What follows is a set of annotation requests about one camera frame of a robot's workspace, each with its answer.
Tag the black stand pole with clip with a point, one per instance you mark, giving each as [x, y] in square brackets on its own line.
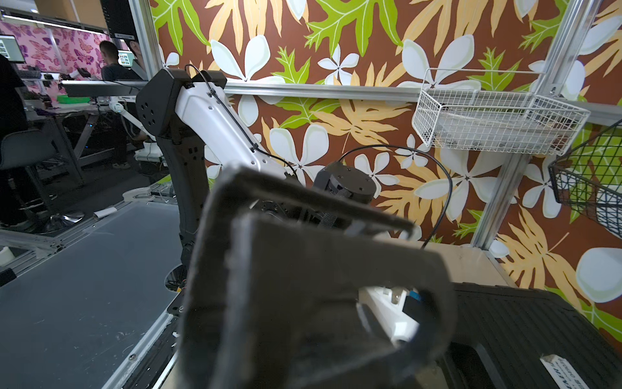
[272, 296]

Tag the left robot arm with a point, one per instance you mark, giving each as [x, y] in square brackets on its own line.
[191, 115]

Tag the person in background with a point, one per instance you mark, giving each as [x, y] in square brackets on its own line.
[113, 70]

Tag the black plastic tool case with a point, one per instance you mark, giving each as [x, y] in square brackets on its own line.
[525, 338]

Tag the grey office chair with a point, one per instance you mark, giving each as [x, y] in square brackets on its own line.
[26, 150]

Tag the background computer monitor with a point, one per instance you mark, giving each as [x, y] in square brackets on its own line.
[10, 49]

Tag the white wire basket left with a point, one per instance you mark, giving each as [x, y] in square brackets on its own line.
[467, 117]

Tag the black wire basket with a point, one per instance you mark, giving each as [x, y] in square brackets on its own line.
[588, 178]

